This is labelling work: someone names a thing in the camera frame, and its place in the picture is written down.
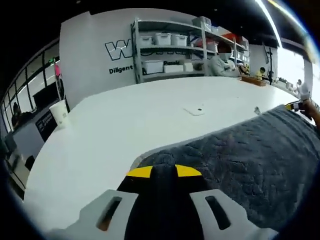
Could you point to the grey towel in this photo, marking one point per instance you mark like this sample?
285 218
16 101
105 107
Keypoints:
250 160

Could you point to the white flat card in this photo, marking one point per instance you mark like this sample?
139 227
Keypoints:
193 110

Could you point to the flat white storage box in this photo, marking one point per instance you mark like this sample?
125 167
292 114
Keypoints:
173 69

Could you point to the person's right hand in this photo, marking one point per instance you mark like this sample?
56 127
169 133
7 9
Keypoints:
312 110

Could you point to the small grey clip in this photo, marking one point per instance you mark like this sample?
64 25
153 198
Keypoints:
256 110

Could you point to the black stand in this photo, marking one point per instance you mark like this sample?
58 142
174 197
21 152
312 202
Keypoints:
268 65

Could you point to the wooden tray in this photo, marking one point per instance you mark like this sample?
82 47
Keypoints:
254 81

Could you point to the ceiling light strip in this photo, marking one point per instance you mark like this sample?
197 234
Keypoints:
271 22

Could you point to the black counter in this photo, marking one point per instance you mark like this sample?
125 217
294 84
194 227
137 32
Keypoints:
27 140

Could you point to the white paper cup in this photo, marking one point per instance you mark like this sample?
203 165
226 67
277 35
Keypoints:
60 113

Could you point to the grey metal shelf rack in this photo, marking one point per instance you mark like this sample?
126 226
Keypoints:
195 52

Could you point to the small white storage box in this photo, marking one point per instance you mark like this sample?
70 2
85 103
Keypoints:
188 67

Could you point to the clear storage box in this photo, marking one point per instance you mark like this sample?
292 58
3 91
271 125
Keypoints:
202 24

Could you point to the black monitor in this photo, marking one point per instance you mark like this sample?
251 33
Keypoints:
46 96

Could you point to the large white storage box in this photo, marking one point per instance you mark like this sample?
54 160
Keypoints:
153 67

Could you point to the green exit sign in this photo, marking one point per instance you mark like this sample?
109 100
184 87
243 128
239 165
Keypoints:
51 60

